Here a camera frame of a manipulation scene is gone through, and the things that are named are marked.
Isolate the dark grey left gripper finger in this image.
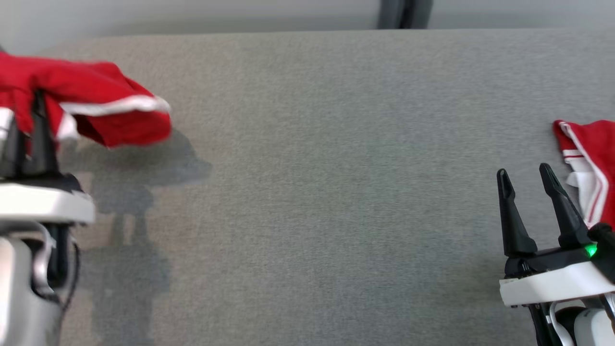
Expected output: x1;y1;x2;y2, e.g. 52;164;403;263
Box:
30;90;62;177
0;114;27;179

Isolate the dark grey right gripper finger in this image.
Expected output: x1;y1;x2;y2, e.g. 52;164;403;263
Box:
496;168;538;259
539;162;593;250

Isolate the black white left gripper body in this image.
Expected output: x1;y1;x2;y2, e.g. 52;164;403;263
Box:
0;173;96;226

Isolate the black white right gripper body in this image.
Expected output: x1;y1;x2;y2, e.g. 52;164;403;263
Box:
500;244;615;307

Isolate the red Bulls jersey shirt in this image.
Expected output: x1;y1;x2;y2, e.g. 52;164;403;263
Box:
0;50;172;148

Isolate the red white striped garment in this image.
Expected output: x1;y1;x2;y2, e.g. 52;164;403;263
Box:
553;119;615;230

